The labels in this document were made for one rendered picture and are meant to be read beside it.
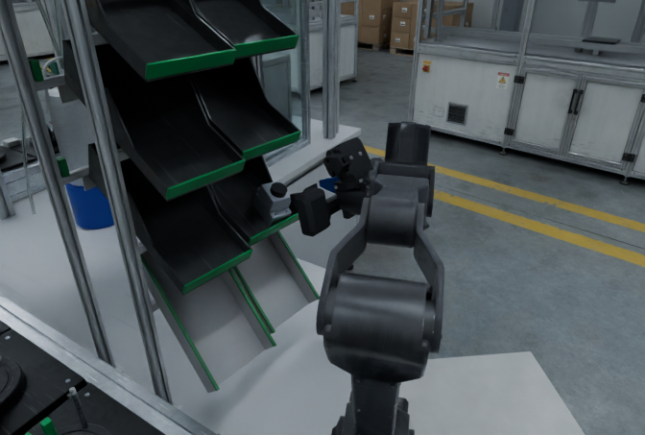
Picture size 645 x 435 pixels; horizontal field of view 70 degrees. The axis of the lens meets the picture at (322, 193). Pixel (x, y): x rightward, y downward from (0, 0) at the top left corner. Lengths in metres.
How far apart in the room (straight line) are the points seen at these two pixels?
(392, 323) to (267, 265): 0.68
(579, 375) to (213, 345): 1.87
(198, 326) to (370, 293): 0.59
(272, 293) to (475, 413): 0.46
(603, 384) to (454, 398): 1.49
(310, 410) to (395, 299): 0.69
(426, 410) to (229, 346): 0.40
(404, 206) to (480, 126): 4.28
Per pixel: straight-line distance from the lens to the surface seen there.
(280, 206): 0.84
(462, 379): 1.07
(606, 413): 2.36
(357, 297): 0.31
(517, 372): 1.12
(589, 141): 4.41
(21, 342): 1.11
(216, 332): 0.88
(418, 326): 0.31
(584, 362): 2.53
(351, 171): 0.64
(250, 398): 1.01
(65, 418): 0.93
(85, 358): 1.03
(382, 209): 0.36
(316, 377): 1.03
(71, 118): 1.52
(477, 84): 4.57
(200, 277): 0.73
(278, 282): 0.97
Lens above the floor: 1.64
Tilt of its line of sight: 27 degrees down
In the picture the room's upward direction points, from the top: straight up
